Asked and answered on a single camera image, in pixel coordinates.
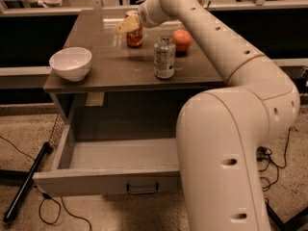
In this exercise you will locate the black bar floor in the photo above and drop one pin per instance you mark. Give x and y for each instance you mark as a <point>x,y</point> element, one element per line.
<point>26,178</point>
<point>298,222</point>

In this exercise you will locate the black bar right floor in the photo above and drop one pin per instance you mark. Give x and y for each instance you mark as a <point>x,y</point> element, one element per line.
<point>298,222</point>

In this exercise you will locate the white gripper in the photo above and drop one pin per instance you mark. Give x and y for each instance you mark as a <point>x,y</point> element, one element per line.
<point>148,16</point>

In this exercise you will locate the red coke can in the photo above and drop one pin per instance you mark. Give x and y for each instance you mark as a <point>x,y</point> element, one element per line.
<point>134,38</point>

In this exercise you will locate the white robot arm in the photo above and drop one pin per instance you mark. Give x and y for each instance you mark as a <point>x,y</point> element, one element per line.
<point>219,131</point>

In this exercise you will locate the open grey top drawer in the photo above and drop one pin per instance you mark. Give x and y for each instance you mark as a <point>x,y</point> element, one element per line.
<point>103,158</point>

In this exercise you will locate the white bowl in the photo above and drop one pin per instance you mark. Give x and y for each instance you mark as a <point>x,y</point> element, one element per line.
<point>72,63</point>

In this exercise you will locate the black drawer handle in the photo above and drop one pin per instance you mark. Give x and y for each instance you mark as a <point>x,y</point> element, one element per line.
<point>140,190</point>

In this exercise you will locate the silver green soda can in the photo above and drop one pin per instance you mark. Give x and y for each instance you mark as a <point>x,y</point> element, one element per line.
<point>164,57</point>

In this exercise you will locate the black bar left floor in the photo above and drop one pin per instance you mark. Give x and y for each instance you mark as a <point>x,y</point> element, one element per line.
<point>26,178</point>

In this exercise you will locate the grey cabinet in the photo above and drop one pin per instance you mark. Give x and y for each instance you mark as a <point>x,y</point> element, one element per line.
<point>118,67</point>

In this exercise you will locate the orange round fruit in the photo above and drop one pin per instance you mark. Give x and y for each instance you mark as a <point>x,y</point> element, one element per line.
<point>182,40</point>

